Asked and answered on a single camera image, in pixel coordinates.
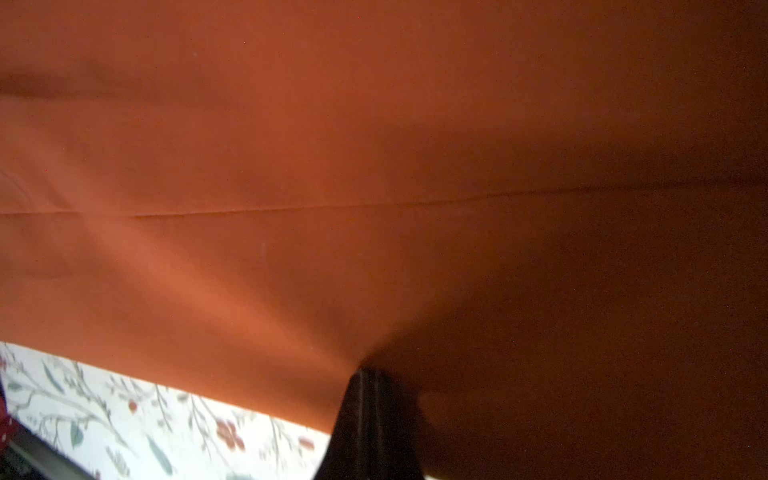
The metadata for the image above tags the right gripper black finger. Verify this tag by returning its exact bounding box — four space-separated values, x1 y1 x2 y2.
314 368 425 480

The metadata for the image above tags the rust orange skirt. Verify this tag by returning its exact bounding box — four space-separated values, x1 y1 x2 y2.
1 1 767 479

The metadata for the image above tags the floral table mat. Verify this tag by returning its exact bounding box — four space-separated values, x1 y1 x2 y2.
1 343 329 479

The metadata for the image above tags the dark red polka-dot skirt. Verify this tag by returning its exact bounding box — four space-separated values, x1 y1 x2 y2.
0 390 18 453

